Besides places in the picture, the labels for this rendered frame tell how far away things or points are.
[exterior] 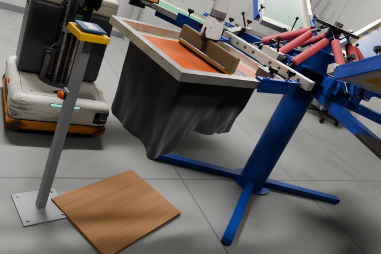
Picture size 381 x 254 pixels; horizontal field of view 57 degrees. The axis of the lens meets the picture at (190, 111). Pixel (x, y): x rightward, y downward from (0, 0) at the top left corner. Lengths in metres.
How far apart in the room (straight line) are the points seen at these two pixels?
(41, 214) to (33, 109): 0.71
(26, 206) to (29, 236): 0.18
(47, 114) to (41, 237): 0.84
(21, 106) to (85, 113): 0.39
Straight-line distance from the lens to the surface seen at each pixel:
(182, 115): 1.51
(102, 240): 1.88
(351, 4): 6.37
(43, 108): 2.36
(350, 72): 1.81
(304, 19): 3.45
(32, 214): 1.94
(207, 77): 1.38
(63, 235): 1.88
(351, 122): 2.12
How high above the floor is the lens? 1.36
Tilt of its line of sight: 22 degrees down
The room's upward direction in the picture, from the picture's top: 24 degrees clockwise
